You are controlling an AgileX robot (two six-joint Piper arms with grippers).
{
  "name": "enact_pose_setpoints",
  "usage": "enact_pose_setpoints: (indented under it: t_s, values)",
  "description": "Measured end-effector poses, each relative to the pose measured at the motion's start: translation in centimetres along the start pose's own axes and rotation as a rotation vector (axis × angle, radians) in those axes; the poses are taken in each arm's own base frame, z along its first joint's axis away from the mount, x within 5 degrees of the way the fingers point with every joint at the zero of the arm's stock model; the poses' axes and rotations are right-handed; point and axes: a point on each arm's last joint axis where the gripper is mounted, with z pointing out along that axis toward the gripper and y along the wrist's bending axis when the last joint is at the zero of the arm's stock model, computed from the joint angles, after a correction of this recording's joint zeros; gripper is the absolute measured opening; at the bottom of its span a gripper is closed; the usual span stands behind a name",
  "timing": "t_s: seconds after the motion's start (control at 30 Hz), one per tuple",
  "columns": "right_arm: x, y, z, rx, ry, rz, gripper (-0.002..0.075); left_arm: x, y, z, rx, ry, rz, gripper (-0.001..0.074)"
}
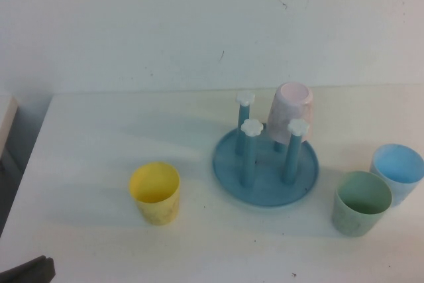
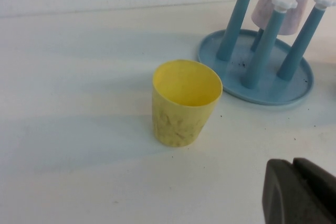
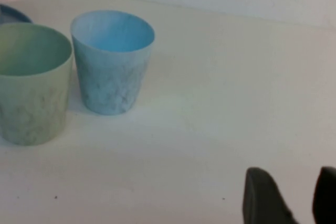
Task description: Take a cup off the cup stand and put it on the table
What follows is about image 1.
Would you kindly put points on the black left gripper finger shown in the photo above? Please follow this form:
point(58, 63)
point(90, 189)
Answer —
point(30, 273)

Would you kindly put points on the green plastic cup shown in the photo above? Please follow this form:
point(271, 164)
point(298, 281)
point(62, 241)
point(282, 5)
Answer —
point(351, 223)

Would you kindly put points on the yellow plastic cup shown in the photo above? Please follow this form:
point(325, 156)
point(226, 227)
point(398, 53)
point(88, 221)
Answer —
point(155, 210)

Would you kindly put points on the blue cup stand with pegs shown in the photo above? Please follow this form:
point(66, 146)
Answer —
point(265, 197)

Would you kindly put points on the pink plastic cup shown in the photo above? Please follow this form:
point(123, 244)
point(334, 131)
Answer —
point(285, 110)

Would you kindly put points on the blue plastic cup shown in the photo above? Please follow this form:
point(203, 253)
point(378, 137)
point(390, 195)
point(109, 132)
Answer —
point(397, 167)

